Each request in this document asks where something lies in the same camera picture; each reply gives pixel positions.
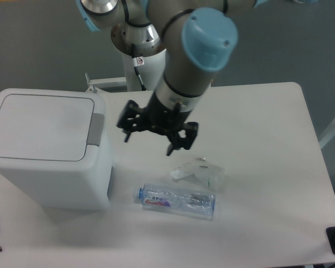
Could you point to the crumpled white paper carton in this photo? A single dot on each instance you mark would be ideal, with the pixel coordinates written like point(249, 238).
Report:
point(210, 175)

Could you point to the white trash can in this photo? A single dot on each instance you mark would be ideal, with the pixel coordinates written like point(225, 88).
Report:
point(54, 147)

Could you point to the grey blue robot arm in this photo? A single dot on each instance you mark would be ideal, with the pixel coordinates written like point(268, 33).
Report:
point(199, 37)

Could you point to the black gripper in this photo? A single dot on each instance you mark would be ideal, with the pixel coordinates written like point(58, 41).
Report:
point(162, 120)

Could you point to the clear plastic water bottle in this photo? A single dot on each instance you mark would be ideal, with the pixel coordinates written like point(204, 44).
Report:
point(166, 199)

